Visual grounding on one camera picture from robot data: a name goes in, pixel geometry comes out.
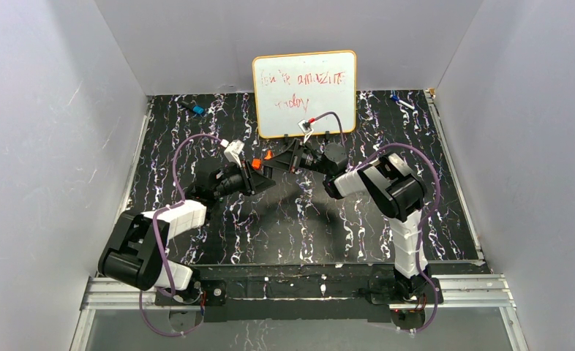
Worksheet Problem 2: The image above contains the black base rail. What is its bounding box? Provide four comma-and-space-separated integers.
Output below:
155, 263, 444, 328

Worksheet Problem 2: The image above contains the blue black marker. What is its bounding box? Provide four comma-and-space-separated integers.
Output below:
181, 102, 206, 116

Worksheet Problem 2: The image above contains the orange framed whiteboard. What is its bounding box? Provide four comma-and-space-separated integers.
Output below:
252, 50, 357, 139

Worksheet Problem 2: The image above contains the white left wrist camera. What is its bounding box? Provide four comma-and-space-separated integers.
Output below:
220, 140, 244, 167

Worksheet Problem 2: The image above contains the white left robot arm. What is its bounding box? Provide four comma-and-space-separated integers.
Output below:
97, 159, 276, 294

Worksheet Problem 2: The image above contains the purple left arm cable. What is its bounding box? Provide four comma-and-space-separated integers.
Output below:
138, 133, 226, 339

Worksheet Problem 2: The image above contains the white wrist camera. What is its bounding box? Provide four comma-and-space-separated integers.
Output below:
220, 140, 244, 167
297, 118, 316, 143

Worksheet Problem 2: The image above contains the white blue pen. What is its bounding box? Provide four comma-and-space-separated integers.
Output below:
391, 94, 415, 110

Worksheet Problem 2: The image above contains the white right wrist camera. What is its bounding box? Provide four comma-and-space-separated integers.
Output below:
297, 118, 316, 143

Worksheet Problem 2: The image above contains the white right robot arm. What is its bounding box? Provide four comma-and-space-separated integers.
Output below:
252, 140, 429, 301

